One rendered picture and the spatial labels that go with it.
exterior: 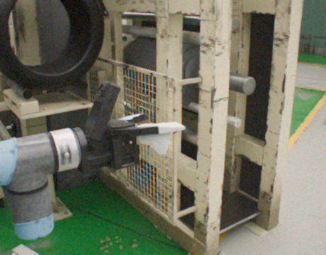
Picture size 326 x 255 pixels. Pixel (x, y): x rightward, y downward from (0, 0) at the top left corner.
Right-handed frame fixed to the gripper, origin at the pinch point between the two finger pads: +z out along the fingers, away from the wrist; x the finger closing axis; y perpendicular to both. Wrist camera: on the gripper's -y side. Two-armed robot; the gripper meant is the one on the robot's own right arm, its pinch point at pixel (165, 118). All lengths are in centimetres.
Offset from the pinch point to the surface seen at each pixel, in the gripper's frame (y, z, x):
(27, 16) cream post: -36, 3, -139
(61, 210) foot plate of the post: 84, 10, -157
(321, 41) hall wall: 1, 815, -529
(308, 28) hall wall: -34, 799, -558
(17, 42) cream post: -23, -4, -140
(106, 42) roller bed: -19, 46, -137
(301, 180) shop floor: 93, 180, -104
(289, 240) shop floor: 99, 112, -58
